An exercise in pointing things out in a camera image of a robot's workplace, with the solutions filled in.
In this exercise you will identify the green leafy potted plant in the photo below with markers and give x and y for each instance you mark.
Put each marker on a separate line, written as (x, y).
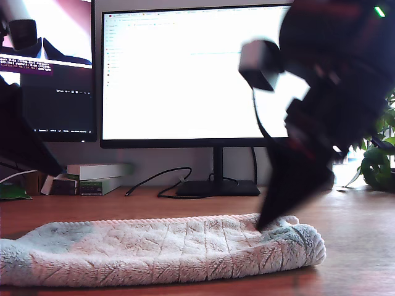
(376, 166)

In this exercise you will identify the fluffy pink white tea towel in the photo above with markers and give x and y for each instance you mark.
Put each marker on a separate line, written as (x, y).
(154, 253)

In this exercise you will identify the green packet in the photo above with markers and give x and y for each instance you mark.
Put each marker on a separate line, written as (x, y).
(12, 194)

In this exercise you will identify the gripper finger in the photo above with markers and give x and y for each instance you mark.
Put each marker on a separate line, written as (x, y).
(293, 185)
(18, 138)

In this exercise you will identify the monitor with dark screen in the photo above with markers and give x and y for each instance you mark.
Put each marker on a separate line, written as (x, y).
(61, 108)

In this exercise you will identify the dark brown small box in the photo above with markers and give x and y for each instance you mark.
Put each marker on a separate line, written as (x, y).
(63, 187)

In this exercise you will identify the large monitor with white screen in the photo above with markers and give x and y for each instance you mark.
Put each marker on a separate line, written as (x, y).
(185, 92)

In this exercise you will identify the brown cardboard box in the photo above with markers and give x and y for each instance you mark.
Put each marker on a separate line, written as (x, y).
(32, 185)

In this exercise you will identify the green and white box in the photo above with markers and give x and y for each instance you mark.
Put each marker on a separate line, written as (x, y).
(92, 188)

